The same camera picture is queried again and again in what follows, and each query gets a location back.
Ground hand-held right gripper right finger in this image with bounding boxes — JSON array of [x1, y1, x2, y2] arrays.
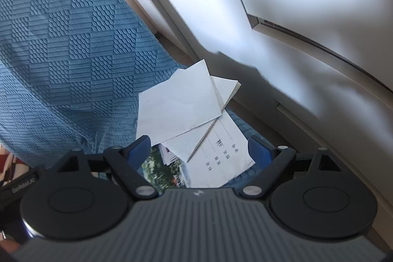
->
[[239, 135, 342, 200]]

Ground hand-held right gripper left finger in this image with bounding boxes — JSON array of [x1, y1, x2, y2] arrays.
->
[[58, 135, 158, 200]]

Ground photo cover booklet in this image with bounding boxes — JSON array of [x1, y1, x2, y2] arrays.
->
[[138, 111, 256, 189]]

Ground white paper sheets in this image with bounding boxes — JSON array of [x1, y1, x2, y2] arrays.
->
[[136, 59, 222, 144]]

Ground plain white notebook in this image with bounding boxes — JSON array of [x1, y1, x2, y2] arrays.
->
[[161, 76, 242, 163]]

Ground person's left hand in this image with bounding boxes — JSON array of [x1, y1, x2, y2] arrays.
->
[[0, 237, 21, 255]]

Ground red white navy striped blanket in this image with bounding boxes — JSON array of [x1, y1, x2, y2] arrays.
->
[[0, 144, 31, 186]]

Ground blue textured sofa back cushion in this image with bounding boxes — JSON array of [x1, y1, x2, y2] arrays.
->
[[0, 0, 188, 170]]

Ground grey metal bar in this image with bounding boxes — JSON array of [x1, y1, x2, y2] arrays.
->
[[247, 14, 393, 87]]

